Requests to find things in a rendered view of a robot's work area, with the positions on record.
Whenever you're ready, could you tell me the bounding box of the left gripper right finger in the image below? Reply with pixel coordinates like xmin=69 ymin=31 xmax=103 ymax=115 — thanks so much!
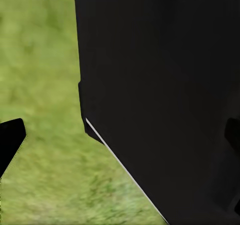
xmin=224 ymin=117 xmax=240 ymax=158

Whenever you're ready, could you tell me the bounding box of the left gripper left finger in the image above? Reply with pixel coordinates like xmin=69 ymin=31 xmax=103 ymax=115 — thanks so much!
xmin=0 ymin=118 xmax=26 ymax=178

